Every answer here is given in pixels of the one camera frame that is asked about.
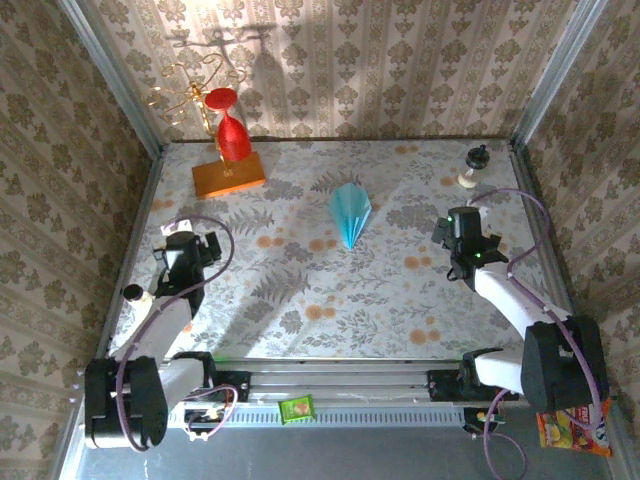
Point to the light blue paper sheet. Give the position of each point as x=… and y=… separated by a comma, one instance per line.
x=350, y=210

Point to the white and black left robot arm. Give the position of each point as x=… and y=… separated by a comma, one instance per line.
x=160, y=325

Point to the wooden rack base block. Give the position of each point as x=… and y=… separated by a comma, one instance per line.
x=225, y=180

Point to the red wine glass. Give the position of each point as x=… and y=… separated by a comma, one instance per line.
x=232, y=137

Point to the green candy packet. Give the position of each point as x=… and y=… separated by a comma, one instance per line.
x=297, y=409

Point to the orange Fox's candy bag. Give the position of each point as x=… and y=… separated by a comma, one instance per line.
x=575, y=432

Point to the grey metal shelf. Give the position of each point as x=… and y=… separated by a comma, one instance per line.
x=325, y=455

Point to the aluminium table side rail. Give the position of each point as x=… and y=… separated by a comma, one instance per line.
x=532, y=200
x=145, y=200

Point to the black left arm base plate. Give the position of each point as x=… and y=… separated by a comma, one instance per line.
x=235, y=385

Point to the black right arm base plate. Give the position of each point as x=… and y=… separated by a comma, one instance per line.
x=445, y=387

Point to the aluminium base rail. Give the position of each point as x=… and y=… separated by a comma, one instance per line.
x=350, y=382

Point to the aluminium frame post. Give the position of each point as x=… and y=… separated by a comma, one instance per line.
x=555, y=75
x=114, y=75

